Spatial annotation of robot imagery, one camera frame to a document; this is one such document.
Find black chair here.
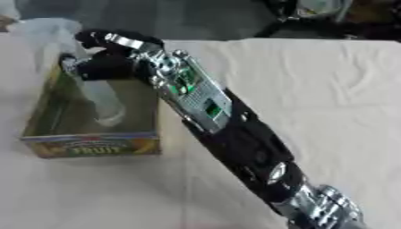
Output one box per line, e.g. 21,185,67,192
253,0,401,42

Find clear plastic bottle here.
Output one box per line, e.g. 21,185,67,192
9,17,129,128

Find cardboard box with green inside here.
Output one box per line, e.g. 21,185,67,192
19,57,163,159

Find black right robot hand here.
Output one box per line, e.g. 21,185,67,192
57,28,166,84

